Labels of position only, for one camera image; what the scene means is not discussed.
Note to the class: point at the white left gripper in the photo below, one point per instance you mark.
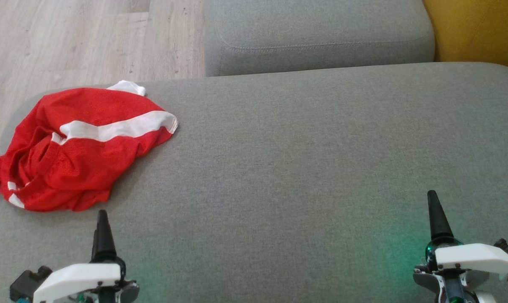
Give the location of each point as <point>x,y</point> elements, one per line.
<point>81,277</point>

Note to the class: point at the grey fabric sofa seat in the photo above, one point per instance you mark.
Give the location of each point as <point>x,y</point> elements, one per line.
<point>279,168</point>

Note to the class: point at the grey sofa back cushion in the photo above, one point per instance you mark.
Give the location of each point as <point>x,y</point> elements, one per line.
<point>317,38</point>

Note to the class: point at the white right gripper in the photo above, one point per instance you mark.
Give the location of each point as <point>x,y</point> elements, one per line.
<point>473,257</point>

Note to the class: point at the mustard yellow cushion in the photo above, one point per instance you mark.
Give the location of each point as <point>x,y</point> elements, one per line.
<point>481,29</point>

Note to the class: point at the red jersey with white trim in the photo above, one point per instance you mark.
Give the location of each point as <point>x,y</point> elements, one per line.
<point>89,168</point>

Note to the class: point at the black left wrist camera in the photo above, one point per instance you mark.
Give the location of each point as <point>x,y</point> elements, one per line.
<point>26,284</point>

